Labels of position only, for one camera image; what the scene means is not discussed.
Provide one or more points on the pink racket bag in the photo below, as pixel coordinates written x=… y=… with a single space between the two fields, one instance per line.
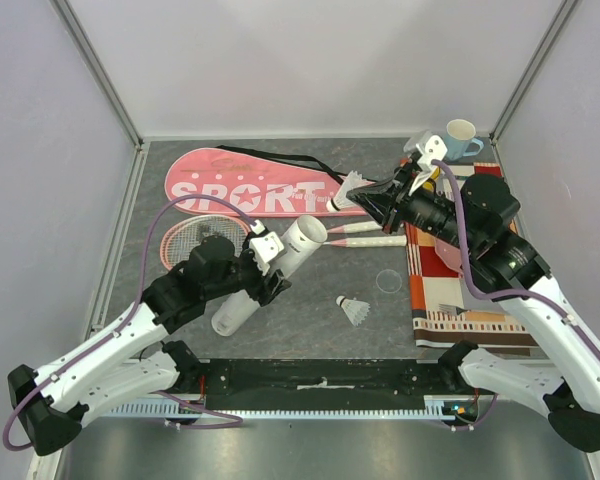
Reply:
x=262 y=188

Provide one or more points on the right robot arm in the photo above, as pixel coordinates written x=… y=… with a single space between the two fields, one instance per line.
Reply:
x=500 y=266

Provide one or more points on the pink dotted plate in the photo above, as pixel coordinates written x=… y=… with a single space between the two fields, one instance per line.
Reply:
x=449 y=255

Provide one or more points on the light blue mug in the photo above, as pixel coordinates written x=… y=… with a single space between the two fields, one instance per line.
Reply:
x=461 y=140

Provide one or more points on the white cable duct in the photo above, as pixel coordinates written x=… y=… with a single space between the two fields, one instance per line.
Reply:
x=162 y=408

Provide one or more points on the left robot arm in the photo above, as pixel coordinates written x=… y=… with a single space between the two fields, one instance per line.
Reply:
x=132 y=356

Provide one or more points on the orange patchwork cloth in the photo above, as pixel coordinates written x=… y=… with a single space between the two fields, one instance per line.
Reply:
x=445 y=313

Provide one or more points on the clear tube lid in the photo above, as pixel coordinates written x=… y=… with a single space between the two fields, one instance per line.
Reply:
x=389 y=281

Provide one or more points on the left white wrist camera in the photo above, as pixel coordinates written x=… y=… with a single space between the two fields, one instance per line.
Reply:
x=265 y=244

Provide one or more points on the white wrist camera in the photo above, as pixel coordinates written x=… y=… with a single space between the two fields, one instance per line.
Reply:
x=423 y=149
x=265 y=244

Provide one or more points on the yellow mug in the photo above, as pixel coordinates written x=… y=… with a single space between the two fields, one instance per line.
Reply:
x=432 y=180

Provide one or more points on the pink badminton racket lower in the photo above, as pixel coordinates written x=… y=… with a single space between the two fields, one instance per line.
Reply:
x=180 y=239

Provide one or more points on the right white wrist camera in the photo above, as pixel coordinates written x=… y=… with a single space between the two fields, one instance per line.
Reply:
x=423 y=149

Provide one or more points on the white shuttlecock tube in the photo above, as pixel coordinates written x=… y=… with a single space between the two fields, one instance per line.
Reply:
x=300 y=241

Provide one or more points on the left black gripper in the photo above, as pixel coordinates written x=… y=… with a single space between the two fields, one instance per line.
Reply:
x=262 y=292

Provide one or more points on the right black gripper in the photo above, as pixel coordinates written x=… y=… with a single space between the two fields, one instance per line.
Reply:
x=393 y=209

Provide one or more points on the white shuttlecock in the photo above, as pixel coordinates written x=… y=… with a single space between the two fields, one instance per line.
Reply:
x=356 y=311
x=339 y=201

